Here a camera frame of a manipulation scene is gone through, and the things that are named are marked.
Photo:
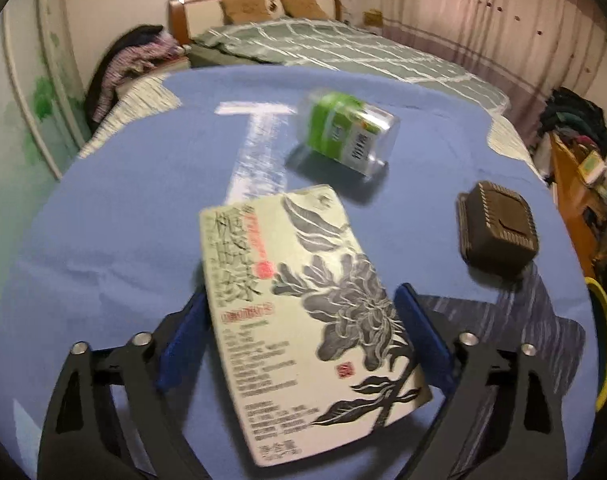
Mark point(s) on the wooden bed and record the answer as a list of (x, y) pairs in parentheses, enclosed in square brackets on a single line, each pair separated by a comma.
[(198, 10)]

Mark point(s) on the heap of dark green clothes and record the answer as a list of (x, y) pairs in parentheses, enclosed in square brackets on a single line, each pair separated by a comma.
[(576, 117)]

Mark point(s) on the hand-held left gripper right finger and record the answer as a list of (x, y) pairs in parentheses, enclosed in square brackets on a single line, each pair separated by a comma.
[(426, 345)]

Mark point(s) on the pink striped curtain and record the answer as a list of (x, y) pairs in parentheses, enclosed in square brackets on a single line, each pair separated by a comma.
[(508, 25)]

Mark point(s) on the brown bear print pillow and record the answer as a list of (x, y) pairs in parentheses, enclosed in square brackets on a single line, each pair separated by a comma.
[(244, 8)]

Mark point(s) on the white nightstand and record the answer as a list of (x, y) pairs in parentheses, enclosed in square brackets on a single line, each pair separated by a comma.
[(176, 64)]

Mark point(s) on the pile of dark clothes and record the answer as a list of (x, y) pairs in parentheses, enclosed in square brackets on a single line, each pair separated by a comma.
[(118, 65)]

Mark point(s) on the frosted glass sliding door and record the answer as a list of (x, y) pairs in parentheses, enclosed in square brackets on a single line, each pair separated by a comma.
[(23, 125)]

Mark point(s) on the green plaid duvet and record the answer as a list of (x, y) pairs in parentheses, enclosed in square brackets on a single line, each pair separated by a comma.
[(363, 55)]

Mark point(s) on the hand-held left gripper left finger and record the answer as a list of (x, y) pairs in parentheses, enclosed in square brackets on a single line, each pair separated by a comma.
[(183, 345)]

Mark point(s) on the tissue box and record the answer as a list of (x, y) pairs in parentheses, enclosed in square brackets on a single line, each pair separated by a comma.
[(372, 17)]

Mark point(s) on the yellow round rim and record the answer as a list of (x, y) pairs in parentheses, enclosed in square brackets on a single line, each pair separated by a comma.
[(606, 330)]

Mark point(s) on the brown square plastic container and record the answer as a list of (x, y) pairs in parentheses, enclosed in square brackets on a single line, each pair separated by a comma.
[(498, 230)]

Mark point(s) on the flower print box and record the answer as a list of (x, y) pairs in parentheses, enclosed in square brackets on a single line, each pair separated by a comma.
[(293, 320)]

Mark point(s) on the green book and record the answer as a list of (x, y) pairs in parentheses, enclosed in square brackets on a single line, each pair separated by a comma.
[(593, 167)]

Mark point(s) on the clear green plastic box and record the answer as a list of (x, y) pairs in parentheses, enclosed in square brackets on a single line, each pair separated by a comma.
[(348, 130)]

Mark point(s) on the wooden desk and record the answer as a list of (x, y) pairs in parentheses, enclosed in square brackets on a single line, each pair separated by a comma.
[(578, 210)]

